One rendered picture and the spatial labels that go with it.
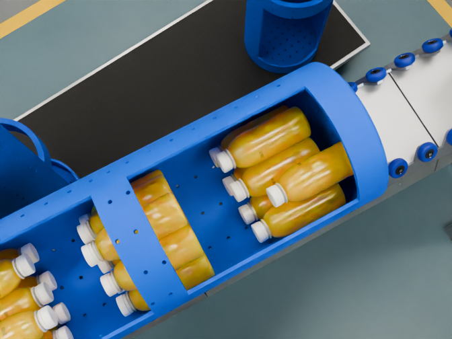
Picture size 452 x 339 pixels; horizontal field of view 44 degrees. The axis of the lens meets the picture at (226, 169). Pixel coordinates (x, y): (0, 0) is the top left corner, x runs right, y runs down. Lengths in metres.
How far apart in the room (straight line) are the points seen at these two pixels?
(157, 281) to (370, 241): 1.38
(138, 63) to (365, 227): 1.06
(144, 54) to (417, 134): 1.22
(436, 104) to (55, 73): 1.58
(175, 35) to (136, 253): 1.44
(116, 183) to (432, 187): 1.58
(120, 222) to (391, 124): 0.68
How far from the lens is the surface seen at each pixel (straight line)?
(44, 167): 1.61
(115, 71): 2.20
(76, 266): 1.19
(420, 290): 2.22
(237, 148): 1.03
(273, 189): 1.01
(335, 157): 1.03
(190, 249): 0.98
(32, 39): 2.52
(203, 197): 1.17
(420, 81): 1.36
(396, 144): 1.29
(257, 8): 1.84
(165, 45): 2.22
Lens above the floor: 2.10
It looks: 75 degrees down
